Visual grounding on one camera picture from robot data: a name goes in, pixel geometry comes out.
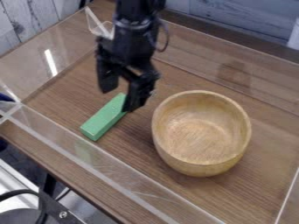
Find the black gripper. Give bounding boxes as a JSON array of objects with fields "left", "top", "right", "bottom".
[{"left": 94, "top": 17, "right": 161, "bottom": 113}]

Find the green rectangular block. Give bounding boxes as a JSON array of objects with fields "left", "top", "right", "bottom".
[{"left": 78, "top": 93, "right": 126, "bottom": 141}]

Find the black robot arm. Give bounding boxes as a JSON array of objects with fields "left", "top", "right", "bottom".
[{"left": 96, "top": 0, "right": 169, "bottom": 112}]

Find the brown wooden bowl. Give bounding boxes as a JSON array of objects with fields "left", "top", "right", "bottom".
[{"left": 151, "top": 90, "right": 252, "bottom": 177}]

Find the clear acrylic corner bracket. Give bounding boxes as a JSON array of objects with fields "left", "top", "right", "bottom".
[{"left": 84, "top": 7, "right": 114, "bottom": 40}]

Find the clear acrylic front wall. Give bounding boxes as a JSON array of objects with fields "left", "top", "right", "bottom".
[{"left": 0, "top": 83, "right": 224, "bottom": 224}]

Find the black metal bracket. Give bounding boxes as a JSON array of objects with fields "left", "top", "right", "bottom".
[{"left": 40, "top": 192, "right": 86, "bottom": 224}]

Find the black cable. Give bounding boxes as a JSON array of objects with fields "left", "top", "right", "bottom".
[{"left": 0, "top": 188, "right": 48, "bottom": 224}]

